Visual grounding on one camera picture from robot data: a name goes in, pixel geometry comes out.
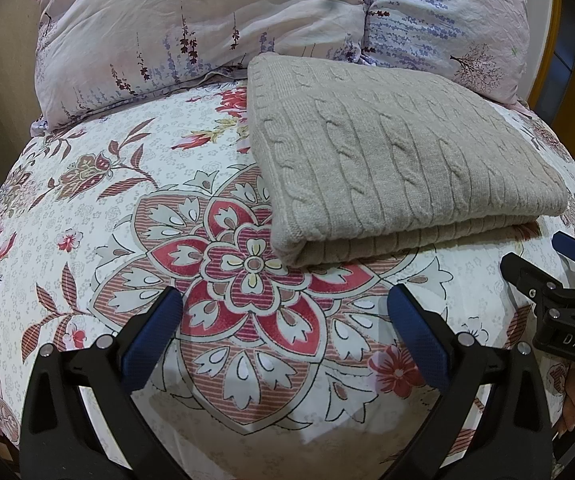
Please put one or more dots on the floral printed bed sheet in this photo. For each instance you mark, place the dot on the floral printed bed sheet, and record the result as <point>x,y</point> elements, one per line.
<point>247,260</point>

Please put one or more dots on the lavender tree print pillow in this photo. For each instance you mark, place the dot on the lavender tree print pillow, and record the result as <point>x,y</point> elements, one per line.
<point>442,15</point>

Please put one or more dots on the person's right hand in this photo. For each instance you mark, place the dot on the person's right hand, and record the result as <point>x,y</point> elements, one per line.
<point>570,395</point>

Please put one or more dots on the yellow wooden bed frame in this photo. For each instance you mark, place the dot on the yellow wooden bed frame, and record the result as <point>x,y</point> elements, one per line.
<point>547,45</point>

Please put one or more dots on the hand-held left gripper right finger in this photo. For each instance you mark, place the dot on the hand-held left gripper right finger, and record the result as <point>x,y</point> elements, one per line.
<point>420,340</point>

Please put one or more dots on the pale pink floral pillow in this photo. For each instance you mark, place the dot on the pale pink floral pillow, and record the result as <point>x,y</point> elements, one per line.
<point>192,25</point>

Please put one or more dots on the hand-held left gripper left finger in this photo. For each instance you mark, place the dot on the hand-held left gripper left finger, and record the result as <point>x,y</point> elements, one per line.
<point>150,340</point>

